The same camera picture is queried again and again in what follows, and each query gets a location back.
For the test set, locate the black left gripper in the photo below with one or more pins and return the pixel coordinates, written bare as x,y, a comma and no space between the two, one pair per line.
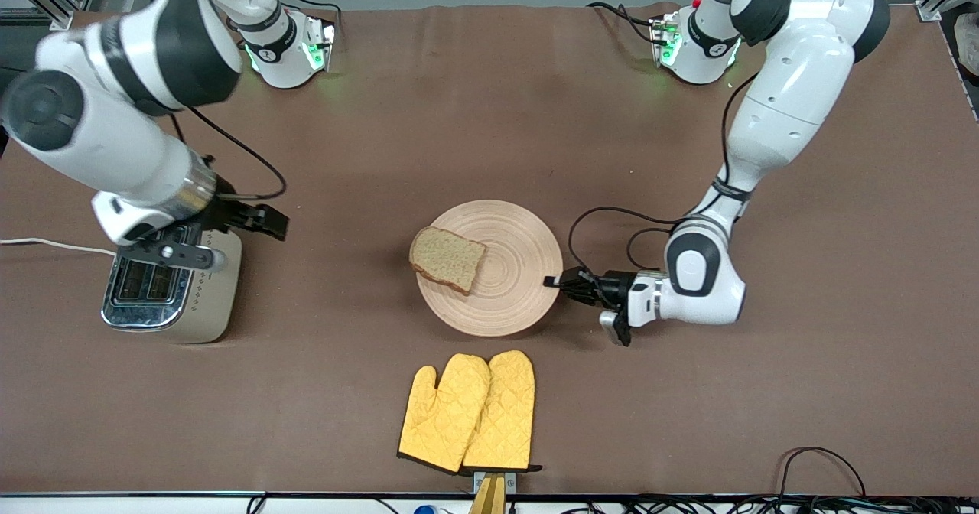
610,286

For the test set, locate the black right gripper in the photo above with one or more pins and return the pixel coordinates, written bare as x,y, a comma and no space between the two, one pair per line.
228,212

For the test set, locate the round wooden plate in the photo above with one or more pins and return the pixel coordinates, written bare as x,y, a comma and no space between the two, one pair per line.
516,269

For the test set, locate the brown bread slice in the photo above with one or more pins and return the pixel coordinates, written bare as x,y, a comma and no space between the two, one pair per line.
447,260

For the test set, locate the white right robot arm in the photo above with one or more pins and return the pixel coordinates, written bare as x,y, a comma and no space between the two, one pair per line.
115,139

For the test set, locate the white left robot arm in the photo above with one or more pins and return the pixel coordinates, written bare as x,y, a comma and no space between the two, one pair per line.
795,101

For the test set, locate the beige chrome two-slot toaster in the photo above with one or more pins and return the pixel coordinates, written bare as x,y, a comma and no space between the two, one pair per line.
203,311

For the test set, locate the yellow quilted oven mitt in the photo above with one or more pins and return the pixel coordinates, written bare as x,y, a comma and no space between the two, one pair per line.
440,414
505,414

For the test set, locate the brown table cover sheet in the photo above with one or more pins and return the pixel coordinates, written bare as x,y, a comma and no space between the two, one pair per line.
489,116

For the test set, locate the yellow wooden stick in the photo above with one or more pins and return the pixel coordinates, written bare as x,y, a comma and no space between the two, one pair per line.
489,499

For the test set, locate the small blue cap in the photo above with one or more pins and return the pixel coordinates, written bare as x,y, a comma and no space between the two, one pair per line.
428,509

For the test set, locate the small metal bracket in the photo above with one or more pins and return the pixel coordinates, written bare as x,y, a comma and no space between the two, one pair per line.
509,479

